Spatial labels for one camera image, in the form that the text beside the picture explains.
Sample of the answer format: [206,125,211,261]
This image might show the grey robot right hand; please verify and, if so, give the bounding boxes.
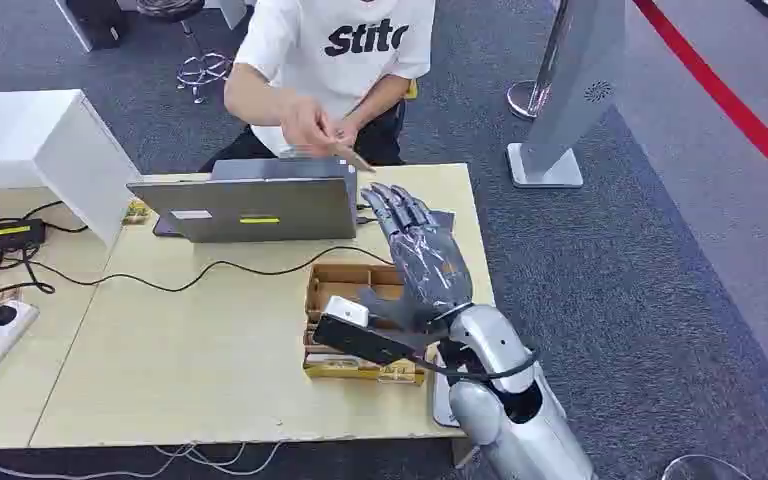
[357,183,475,333]

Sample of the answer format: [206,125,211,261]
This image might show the person's right hand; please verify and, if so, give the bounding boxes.
[281,97,338,158]

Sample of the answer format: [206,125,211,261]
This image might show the person's left hand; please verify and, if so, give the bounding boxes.
[332,117,363,148]

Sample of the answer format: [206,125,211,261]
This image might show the thin card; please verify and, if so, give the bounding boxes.
[332,142,377,174]

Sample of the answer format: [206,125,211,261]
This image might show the person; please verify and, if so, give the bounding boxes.
[198,0,438,167]

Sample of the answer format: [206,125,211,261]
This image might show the grey laptop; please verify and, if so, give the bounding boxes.
[126,157,359,244]

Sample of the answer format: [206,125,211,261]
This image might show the wooden card box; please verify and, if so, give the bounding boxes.
[302,262,428,386]

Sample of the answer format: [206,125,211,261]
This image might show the white card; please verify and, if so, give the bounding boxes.
[304,352,361,370]

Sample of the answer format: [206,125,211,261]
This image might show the white flat device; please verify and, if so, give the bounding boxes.
[430,367,463,429]

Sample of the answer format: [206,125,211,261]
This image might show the black stool with chrome base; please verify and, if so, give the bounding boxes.
[134,0,235,106]

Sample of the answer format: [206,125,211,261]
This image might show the small yellow item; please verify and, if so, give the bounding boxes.
[122,198,154,227]

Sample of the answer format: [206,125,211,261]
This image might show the black bin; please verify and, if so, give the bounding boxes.
[64,0,130,52]

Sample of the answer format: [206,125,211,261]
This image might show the grey kiosk stand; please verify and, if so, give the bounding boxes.
[506,0,628,190]

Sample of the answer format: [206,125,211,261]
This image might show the white cabinet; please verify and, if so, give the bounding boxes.
[0,89,142,248]

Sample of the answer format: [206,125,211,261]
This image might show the black power adapter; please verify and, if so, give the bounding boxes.
[0,218,48,265]

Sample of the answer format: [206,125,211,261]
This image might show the clear plastic dome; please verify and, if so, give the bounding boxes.
[660,454,755,480]

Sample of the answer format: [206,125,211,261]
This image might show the red floor tape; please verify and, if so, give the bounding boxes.
[631,0,768,203]

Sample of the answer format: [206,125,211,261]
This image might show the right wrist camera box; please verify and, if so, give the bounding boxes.
[311,296,428,367]

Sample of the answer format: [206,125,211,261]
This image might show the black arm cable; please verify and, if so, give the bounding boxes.
[410,349,539,384]

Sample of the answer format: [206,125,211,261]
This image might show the chrome stanchion post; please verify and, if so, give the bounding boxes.
[505,0,575,123]

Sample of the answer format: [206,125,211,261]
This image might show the long black desk cable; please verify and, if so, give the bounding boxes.
[26,245,396,294]

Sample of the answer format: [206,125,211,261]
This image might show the tangled black cables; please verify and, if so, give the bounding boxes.
[0,198,91,313]

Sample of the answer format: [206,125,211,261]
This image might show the white cables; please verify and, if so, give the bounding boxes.
[0,440,287,480]

